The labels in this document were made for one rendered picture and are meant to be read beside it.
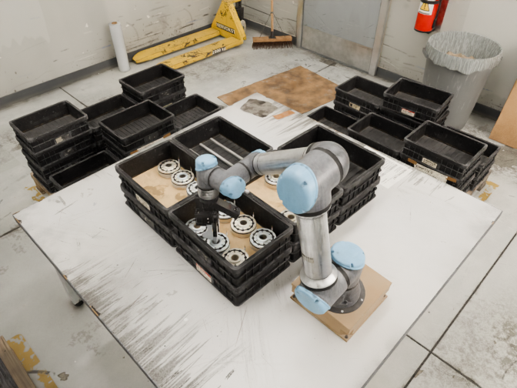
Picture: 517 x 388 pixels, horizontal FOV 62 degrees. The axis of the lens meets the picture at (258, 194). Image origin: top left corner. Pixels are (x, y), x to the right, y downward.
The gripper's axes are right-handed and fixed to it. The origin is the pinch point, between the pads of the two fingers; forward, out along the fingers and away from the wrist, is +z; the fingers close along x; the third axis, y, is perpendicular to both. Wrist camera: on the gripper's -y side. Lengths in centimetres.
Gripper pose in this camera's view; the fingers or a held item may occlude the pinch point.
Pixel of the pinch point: (217, 237)
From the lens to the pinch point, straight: 167.7
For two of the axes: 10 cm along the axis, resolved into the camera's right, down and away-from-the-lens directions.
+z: 0.0, 8.1, 5.8
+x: -0.2, 5.8, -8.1
